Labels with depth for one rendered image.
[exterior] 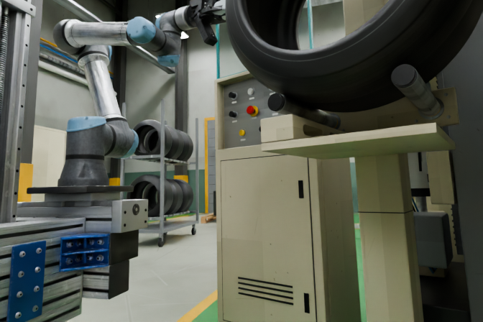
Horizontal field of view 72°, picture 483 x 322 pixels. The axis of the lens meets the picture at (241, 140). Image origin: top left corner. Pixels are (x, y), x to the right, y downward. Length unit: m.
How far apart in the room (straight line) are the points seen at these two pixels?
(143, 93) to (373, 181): 11.79
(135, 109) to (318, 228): 11.52
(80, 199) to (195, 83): 10.67
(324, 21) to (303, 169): 10.01
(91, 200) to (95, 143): 0.19
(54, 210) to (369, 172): 0.96
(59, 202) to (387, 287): 1.00
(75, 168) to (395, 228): 0.96
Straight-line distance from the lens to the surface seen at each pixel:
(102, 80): 1.38
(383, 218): 1.07
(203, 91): 11.46
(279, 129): 0.78
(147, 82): 12.62
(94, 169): 1.14
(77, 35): 1.32
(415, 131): 0.68
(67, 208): 1.15
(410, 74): 0.70
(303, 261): 1.45
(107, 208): 1.05
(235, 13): 0.91
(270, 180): 1.49
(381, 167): 1.07
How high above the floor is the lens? 0.69
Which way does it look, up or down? 8 degrees up
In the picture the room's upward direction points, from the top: 1 degrees counter-clockwise
